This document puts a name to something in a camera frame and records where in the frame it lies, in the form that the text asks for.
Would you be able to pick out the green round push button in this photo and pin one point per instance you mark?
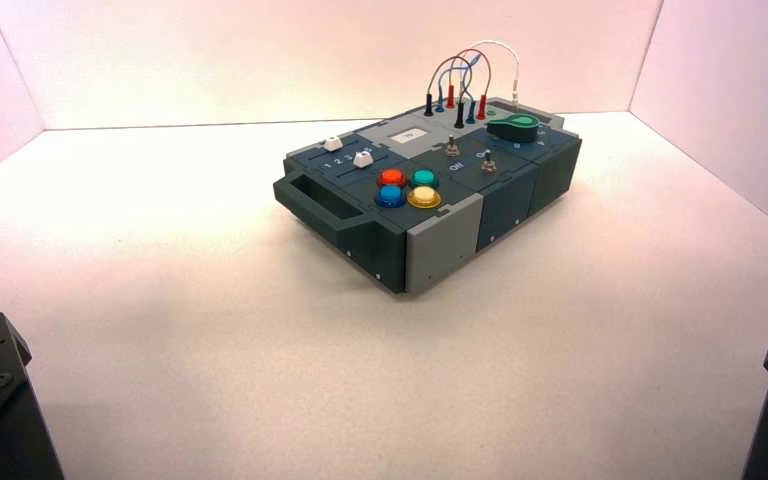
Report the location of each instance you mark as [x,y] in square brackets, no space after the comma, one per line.
[424,178]

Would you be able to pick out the orange round push button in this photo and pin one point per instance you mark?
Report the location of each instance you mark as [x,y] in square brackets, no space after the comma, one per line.
[392,177]

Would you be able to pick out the small white display label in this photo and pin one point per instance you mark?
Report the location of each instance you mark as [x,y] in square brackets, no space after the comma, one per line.
[410,135]

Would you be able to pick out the white slider knob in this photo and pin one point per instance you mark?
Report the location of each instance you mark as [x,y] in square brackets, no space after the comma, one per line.
[333,143]
[362,159]

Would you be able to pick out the yellow round push button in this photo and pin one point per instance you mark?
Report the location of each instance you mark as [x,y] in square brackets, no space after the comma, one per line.
[424,197]

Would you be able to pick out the dark teal grey control box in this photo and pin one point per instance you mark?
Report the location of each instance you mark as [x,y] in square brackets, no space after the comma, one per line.
[437,232]

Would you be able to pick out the metal toggle switch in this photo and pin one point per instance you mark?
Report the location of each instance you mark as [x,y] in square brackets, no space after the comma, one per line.
[488,163]
[451,147]

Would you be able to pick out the green rotary selector knob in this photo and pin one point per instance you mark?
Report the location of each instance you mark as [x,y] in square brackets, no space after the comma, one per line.
[518,126]

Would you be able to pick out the blue round push button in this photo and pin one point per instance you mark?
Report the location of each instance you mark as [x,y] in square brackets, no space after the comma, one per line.
[390,195]

